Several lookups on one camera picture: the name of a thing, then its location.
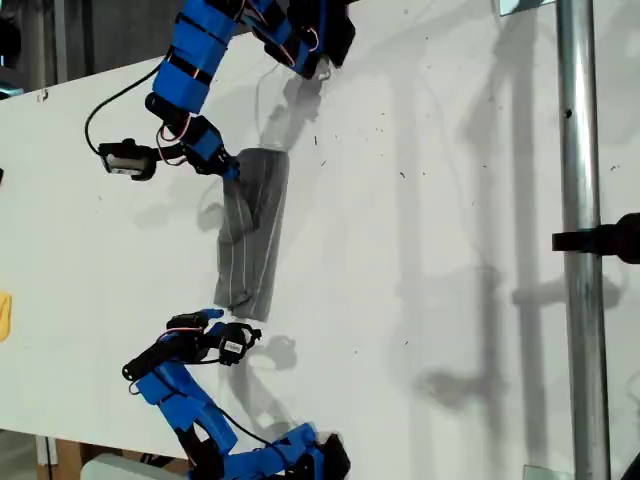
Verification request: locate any grey striped towel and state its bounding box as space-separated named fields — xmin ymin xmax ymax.
xmin=213 ymin=147 xmax=291 ymax=323

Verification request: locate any white box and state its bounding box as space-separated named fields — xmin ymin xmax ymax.
xmin=79 ymin=452 xmax=194 ymax=480

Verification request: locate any yellow object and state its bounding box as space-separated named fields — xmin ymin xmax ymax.
xmin=0 ymin=290 xmax=14 ymax=343

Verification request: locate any black clamp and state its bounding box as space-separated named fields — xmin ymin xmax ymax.
xmin=551 ymin=212 xmax=640 ymax=265

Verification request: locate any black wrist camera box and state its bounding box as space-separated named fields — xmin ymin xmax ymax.
xmin=97 ymin=138 xmax=160 ymax=182
xmin=216 ymin=322 xmax=263 ymax=367

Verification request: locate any black camera cable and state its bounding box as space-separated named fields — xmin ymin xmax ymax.
xmin=197 ymin=349 xmax=282 ymax=447
xmin=84 ymin=58 xmax=167 ymax=155

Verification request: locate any wooden table frame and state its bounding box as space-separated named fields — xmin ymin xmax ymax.
xmin=35 ymin=434 xmax=85 ymax=470

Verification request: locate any metal corner bracket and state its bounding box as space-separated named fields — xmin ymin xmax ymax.
xmin=492 ymin=0 xmax=554 ymax=18

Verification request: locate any steel post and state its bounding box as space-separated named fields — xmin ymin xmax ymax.
xmin=554 ymin=0 xmax=614 ymax=480

